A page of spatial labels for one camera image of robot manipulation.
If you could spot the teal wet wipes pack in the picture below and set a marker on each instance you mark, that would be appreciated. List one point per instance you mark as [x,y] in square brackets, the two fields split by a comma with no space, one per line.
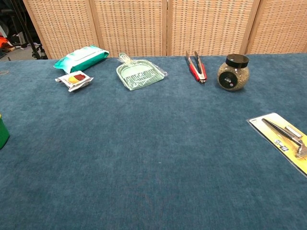
[81,57]

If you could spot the green box with yellow lid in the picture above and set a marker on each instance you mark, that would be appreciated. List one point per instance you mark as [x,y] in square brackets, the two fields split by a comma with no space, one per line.
[3,134]

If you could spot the black tripod stand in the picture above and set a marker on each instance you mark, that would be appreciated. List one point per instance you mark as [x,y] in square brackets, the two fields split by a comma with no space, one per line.
[38,54]

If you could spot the white snack packet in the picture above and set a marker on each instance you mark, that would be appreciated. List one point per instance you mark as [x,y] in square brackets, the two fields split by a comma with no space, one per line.
[74,80]

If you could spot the clear green dustpan in bag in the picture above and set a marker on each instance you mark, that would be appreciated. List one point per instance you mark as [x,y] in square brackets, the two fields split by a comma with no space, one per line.
[139,76]

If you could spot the blue table mat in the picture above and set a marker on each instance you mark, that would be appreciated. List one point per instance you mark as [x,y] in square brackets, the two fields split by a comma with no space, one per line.
[153,155]

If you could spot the woven folding screen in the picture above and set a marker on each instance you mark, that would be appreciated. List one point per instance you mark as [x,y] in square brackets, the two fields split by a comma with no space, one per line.
[132,26]

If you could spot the red steel tongs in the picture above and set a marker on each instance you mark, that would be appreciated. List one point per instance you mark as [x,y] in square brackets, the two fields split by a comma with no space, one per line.
[197,72]

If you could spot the razor in yellow blister pack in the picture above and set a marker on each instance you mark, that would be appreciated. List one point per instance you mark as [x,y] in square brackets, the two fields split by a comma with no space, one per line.
[283,136]

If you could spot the glass jar with black lid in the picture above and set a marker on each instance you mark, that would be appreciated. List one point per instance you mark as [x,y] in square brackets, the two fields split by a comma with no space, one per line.
[233,76]

